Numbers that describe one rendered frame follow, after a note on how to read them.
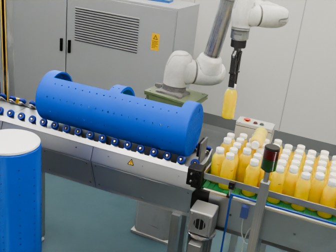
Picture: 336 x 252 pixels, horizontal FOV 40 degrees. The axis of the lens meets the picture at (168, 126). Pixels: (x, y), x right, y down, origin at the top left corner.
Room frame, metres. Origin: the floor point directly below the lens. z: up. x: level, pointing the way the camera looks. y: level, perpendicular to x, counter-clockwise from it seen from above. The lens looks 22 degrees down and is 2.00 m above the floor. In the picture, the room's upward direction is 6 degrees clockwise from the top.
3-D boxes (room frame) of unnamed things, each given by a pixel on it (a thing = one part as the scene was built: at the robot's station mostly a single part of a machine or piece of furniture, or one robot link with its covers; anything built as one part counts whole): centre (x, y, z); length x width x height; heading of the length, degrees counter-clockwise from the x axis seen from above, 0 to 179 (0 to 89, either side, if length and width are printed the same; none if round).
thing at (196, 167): (1.98, -0.16, 0.95); 0.10 x 0.07 x 0.10; 160
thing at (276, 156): (1.71, -0.43, 1.23); 0.06 x 0.06 x 0.04
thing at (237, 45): (2.27, -0.30, 1.52); 0.08 x 0.07 x 0.09; 160
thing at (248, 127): (2.39, -0.48, 1.05); 0.20 x 0.10 x 0.10; 70
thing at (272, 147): (1.71, -0.43, 1.18); 0.06 x 0.06 x 0.16
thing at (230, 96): (2.26, -0.30, 1.24); 0.07 x 0.07 x 0.16
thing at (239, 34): (2.27, -0.30, 1.59); 0.09 x 0.09 x 0.06
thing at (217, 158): (2.04, -0.26, 0.98); 0.07 x 0.07 x 0.16
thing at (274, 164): (1.71, -0.43, 1.18); 0.06 x 0.06 x 0.05
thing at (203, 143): (2.18, -0.19, 0.99); 0.10 x 0.02 x 0.12; 160
